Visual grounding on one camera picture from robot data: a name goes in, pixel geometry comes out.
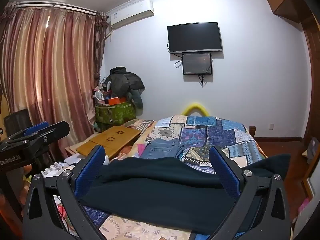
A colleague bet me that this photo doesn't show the dark teal fleece pants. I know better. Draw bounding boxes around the dark teal fleece pants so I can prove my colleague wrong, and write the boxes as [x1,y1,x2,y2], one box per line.
[79,154,292,235]

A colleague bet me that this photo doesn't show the small white clutter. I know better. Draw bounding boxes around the small white clutter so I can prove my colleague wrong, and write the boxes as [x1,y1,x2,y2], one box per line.
[41,162,68,178]

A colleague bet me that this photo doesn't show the pink striped curtain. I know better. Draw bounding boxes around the pink striped curtain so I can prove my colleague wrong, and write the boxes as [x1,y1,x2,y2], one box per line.
[0,2,108,160]

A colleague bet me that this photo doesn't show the white air conditioner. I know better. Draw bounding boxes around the white air conditioner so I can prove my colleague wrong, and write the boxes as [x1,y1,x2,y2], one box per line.
[105,0,155,29]

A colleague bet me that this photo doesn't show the patchwork quilt bed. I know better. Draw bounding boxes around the patchwork quilt bed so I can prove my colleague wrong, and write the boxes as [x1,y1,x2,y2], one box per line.
[82,115,267,240]

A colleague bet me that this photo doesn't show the blue denim jeans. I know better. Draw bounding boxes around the blue denim jeans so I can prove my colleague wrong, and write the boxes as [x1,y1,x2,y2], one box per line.
[139,138,187,160]

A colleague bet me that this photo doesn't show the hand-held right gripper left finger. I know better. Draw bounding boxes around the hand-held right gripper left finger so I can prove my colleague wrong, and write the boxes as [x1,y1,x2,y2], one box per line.
[22,145,106,240]

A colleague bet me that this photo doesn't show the wooden lap desk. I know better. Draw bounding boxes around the wooden lap desk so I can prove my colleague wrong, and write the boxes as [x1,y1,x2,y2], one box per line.
[76,126,141,160]

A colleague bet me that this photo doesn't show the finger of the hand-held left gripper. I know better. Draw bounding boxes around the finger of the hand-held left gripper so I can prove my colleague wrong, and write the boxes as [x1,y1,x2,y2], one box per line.
[25,121,71,147]
[0,121,50,145]

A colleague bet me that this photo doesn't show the black monitor cable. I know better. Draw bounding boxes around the black monitor cable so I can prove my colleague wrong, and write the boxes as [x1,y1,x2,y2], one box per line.
[197,74,208,88]

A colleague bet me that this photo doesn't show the yellow foam tube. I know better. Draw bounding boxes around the yellow foam tube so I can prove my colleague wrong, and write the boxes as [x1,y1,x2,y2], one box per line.
[181,102,208,117]

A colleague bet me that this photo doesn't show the black ribbed appliance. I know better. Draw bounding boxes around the black ribbed appliance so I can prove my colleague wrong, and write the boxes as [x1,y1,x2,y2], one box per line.
[3,109,33,138]

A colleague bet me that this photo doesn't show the black wall television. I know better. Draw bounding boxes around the black wall television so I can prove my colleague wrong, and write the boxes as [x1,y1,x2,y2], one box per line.
[167,22,223,54]

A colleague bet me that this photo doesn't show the pile of dark clothes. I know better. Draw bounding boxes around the pile of dark clothes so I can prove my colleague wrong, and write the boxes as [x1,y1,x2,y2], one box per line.
[104,66,145,117]

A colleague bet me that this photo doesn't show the grey purple cloth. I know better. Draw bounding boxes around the grey purple cloth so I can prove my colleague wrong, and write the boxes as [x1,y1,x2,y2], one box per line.
[306,137,319,165]

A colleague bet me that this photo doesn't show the small black wall monitor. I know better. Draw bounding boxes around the small black wall monitor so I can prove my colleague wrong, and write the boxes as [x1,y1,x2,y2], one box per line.
[182,53,213,75]

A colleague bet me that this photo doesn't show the white curtain rail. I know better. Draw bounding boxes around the white curtain rail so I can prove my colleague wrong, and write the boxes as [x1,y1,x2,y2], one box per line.
[15,1,98,15]

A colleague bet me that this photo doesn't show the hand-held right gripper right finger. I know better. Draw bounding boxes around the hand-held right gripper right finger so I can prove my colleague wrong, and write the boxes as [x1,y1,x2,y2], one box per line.
[189,145,292,240]

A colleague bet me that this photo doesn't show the wooden door frame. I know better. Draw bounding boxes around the wooden door frame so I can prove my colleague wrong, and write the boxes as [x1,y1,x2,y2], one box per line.
[301,12,320,140]

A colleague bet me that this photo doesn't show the green patterned storage bag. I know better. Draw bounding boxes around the green patterned storage bag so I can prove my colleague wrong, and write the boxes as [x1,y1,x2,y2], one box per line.
[94,102,137,132]

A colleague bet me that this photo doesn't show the white crumpled paper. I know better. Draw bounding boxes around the white crumpled paper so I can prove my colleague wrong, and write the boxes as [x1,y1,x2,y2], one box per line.
[64,155,87,167]

